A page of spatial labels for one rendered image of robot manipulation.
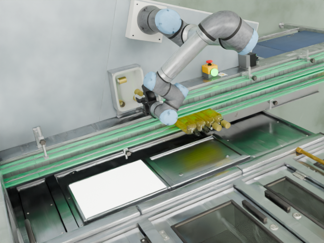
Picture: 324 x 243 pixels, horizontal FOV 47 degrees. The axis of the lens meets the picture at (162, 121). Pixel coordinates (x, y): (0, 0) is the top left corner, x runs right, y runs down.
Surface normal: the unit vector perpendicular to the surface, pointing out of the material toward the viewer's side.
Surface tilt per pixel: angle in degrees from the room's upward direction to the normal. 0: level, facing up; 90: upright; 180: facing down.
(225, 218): 90
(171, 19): 9
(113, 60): 0
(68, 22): 0
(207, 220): 90
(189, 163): 90
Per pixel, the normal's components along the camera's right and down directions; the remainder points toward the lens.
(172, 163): -0.11, -0.90
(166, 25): 0.38, 0.19
